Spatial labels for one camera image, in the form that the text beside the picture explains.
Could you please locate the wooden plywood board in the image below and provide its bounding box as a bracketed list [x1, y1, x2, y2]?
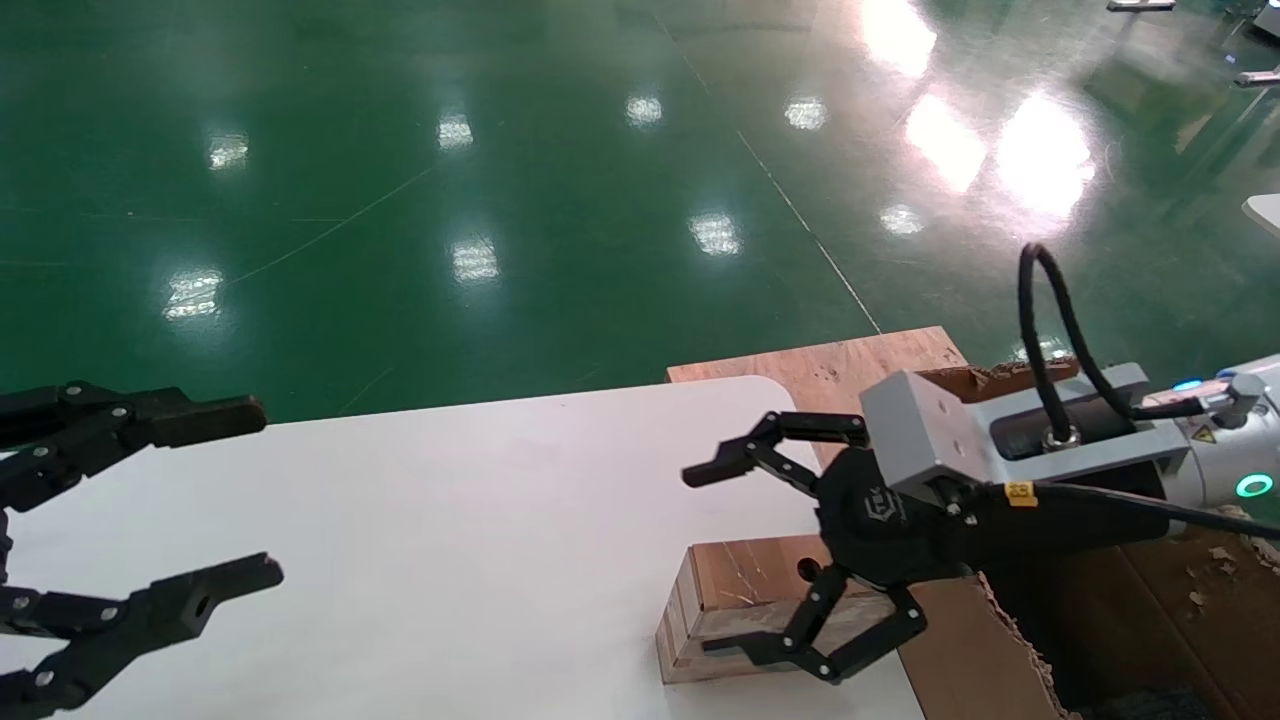
[668, 326, 969, 471]

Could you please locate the small taped cardboard box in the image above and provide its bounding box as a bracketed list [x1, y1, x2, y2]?
[655, 535, 901, 686]

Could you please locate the black cable with yellow tag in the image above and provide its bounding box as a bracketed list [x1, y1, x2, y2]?
[960, 480, 1280, 541]

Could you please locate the big open cardboard box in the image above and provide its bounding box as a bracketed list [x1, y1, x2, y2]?
[898, 358, 1280, 720]

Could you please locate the black looped cable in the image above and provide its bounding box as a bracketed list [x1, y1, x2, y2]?
[1018, 243, 1216, 446]

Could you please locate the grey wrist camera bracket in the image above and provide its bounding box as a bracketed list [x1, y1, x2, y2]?
[860, 362, 1191, 496]

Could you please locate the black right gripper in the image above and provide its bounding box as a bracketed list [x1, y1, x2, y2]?
[682, 410, 1181, 686]

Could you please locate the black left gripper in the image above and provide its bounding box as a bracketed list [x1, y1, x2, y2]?
[0, 380, 285, 720]

